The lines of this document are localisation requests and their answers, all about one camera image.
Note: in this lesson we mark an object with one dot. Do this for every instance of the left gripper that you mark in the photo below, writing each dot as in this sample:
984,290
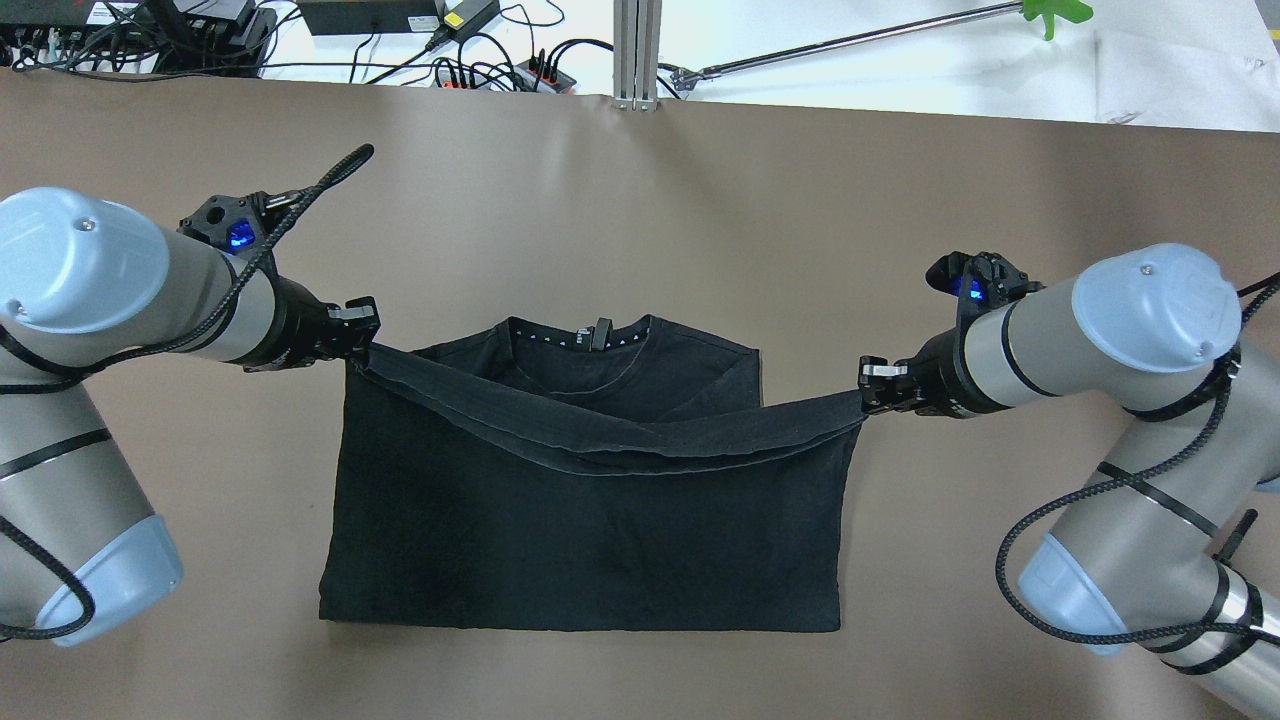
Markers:
293,325

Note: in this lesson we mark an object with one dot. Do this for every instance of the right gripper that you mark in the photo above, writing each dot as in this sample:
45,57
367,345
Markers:
938,372

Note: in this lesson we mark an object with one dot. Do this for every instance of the black graphic t-shirt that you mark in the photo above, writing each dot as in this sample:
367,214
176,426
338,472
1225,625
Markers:
530,478

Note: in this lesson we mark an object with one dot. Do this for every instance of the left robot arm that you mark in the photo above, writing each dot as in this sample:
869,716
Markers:
84,281

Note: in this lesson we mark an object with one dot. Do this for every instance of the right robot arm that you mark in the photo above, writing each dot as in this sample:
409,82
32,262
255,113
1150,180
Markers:
1142,555

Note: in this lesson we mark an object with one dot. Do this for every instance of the red black usb hub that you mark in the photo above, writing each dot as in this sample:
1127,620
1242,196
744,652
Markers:
538,75

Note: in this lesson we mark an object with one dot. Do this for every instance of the black power adapter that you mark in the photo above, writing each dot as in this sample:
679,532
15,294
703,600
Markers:
462,20

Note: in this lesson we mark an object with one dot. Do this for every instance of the metal rod with green clip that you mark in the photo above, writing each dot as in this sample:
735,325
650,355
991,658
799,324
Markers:
684,80

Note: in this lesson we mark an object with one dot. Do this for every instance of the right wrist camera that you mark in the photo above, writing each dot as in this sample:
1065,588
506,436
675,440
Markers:
981,283

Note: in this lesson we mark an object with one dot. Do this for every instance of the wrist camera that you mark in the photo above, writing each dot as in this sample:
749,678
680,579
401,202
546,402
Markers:
237,224
981,283

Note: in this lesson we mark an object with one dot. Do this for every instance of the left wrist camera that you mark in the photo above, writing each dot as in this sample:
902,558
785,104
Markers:
237,224

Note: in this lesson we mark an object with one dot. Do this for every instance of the aluminium frame post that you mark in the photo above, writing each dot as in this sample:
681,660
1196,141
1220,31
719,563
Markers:
636,35

